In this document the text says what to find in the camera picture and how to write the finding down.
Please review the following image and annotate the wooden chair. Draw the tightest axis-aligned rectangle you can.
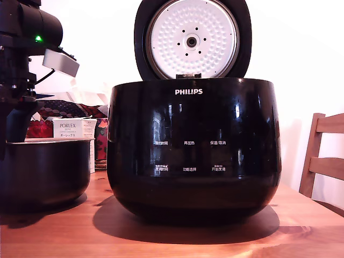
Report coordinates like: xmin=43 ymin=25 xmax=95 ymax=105
xmin=298 ymin=112 xmax=344 ymax=210

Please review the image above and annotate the grey camera box on bracket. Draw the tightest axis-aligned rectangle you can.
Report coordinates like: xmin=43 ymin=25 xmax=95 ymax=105
xmin=42 ymin=46 xmax=81 ymax=78

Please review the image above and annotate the white Porlex box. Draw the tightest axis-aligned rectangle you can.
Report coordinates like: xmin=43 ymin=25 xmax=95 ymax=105
xmin=52 ymin=117 xmax=98 ymax=174

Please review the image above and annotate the dark patterned cushion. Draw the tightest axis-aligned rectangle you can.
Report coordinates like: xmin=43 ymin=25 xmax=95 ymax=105
xmin=31 ymin=98 xmax=109 ymax=121

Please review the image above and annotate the black pot with metal rim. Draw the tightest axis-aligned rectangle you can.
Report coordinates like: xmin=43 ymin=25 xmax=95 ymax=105
xmin=0 ymin=138 xmax=96 ymax=213

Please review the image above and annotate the black Philips rice cooker body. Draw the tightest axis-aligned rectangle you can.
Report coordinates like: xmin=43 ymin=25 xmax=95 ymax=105
xmin=106 ymin=77 xmax=282 ymax=225

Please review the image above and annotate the black cable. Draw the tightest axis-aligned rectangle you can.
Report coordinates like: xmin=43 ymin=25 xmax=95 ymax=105
xmin=34 ymin=68 xmax=56 ymax=85

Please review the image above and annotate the white cloth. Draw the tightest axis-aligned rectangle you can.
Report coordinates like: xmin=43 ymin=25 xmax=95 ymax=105
xmin=64 ymin=90 xmax=109 ymax=109

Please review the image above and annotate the rice cooker lid with steel plate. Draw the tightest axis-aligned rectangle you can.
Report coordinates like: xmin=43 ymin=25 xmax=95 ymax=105
xmin=134 ymin=0 xmax=253 ymax=81

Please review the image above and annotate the red floral box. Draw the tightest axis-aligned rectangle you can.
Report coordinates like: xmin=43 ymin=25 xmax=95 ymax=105
xmin=95 ymin=117 xmax=110 ymax=171

